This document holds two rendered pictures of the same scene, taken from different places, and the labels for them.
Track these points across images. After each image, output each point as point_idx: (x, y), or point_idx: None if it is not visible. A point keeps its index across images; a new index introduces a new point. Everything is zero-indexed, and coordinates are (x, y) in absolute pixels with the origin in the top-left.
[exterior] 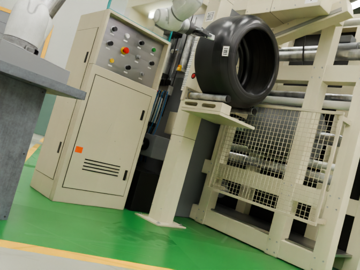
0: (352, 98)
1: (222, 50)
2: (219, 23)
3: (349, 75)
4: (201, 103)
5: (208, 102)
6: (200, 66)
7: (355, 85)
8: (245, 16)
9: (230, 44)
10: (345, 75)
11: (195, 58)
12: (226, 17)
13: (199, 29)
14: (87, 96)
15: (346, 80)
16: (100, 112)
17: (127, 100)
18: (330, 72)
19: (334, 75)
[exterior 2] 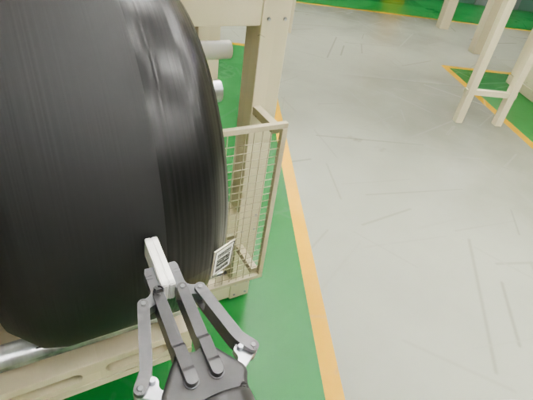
0: (257, 63)
1: (213, 265)
2: (105, 142)
3: (245, 10)
4: (101, 367)
5: (134, 352)
6: (93, 335)
7: (261, 36)
8: (185, 43)
9: (224, 225)
10: (236, 9)
11: (43, 332)
12: (57, 52)
13: (248, 362)
14: None
15: (240, 21)
16: None
17: None
18: (201, 1)
19: (212, 11)
